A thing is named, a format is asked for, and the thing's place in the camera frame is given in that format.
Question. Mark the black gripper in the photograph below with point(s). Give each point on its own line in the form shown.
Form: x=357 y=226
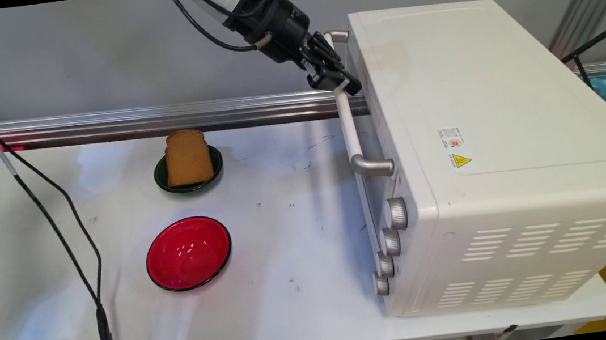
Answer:
x=284 y=29

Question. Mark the white printed label sticker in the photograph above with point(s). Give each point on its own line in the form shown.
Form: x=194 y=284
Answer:
x=451 y=137

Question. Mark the dark green small bowl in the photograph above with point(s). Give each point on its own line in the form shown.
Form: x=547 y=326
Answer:
x=217 y=165

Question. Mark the silver oven knob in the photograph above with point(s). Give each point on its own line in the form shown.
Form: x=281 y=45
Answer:
x=397 y=213
x=391 y=241
x=382 y=284
x=386 y=265

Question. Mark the yellow warning triangle sticker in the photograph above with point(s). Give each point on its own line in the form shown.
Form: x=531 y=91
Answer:
x=462 y=161

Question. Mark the brown toast slice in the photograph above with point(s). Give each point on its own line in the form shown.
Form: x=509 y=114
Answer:
x=188 y=157

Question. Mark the white toaster oven body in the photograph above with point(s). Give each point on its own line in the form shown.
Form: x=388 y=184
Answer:
x=505 y=141

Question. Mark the red bowl with black rim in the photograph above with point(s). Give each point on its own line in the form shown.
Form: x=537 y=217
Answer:
x=189 y=254

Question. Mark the black table edge clip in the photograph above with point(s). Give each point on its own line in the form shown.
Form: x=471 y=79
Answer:
x=509 y=330

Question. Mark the aluminium profile rail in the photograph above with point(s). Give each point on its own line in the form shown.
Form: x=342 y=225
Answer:
x=160 y=119

